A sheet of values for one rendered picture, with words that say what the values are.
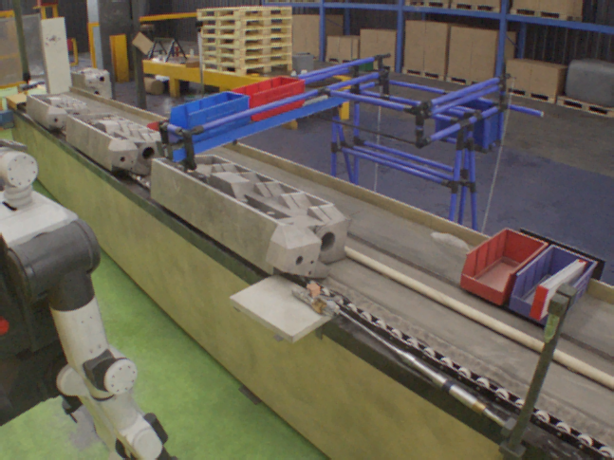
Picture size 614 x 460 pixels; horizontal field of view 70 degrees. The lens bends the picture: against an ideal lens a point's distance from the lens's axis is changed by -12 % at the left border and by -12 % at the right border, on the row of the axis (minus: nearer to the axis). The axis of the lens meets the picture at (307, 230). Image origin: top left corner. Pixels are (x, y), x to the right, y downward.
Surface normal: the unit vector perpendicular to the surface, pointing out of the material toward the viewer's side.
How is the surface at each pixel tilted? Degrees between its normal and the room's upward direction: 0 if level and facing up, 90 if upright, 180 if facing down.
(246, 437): 0
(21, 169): 90
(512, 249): 88
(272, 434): 0
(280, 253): 71
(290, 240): 38
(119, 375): 90
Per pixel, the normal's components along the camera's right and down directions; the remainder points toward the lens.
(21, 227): 0.53, -0.49
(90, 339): 0.79, 0.27
